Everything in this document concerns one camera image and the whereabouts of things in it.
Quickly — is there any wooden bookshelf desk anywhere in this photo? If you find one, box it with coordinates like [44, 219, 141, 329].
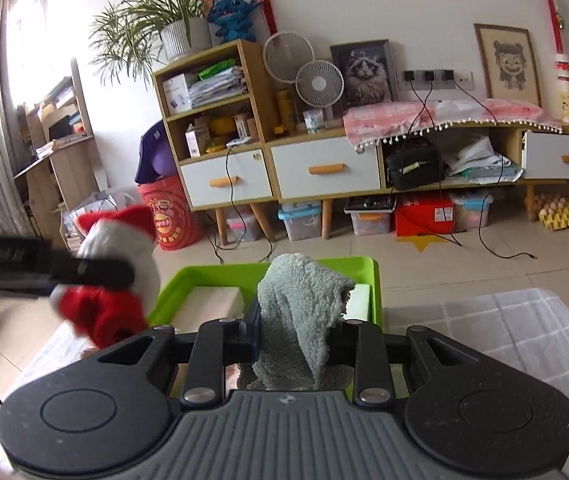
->
[14, 60, 109, 252]

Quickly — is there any white desk fan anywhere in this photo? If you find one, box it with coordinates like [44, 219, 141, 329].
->
[295, 60, 345, 117]

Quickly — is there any yellow egg tray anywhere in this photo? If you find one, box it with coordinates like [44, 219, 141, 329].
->
[534, 194, 569, 232]

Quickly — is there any potted spider plant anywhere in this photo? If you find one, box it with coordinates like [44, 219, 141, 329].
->
[90, 0, 203, 84]

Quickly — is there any mint green fluffy towel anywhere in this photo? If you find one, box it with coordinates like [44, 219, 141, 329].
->
[238, 254, 355, 391]

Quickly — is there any black bag on shelf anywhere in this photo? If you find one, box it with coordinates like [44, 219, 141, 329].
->
[382, 136, 445, 191]

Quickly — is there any red round bag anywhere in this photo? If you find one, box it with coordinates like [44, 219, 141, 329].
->
[138, 174, 202, 252]

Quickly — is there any blue stitch plush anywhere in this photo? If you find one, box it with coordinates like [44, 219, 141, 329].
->
[206, 0, 262, 44]

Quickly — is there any red cardboard box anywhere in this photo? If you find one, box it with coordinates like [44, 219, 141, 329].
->
[394, 193, 455, 237]

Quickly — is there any framed cartoon drawing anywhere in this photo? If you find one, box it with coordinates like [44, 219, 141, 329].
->
[474, 23, 542, 106]

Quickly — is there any grey checked blanket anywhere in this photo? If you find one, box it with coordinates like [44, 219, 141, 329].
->
[383, 288, 569, 476]

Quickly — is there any red white santa plush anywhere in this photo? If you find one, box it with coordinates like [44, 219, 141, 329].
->
[50, 205, 161, 349]

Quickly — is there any framed cat picture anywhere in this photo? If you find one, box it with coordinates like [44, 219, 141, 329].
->
[330, 39, 399, 113]

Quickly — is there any wooden white TV cabinet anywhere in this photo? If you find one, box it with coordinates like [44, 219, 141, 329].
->
[152, 40, 569, 236]

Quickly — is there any large white foam block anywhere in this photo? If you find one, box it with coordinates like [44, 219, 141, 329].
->
[344, 284, 371, 322]

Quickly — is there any green plastic storage bin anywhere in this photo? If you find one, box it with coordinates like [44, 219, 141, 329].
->
[146, 254, 384, 406]

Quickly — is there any pink fringed cloth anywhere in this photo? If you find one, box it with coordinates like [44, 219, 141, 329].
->
[343, 99, 563, 151]

